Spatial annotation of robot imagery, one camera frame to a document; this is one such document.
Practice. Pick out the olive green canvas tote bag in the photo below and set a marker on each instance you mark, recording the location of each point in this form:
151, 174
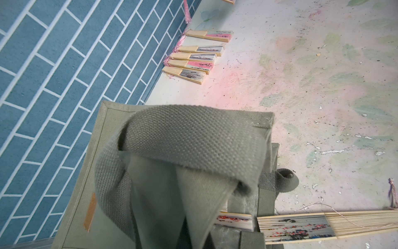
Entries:
156, 177

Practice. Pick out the pink folding fan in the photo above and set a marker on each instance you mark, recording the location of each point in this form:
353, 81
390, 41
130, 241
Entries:
202, 66

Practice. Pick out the black patterned bamboo folding fan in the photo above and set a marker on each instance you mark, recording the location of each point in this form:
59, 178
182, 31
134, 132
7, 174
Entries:
189, 75

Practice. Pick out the brown folding fan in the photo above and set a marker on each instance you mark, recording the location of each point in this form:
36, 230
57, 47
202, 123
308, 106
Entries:
194, 57

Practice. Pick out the white red-flecked fan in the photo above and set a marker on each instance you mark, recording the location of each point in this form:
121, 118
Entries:
308, 227

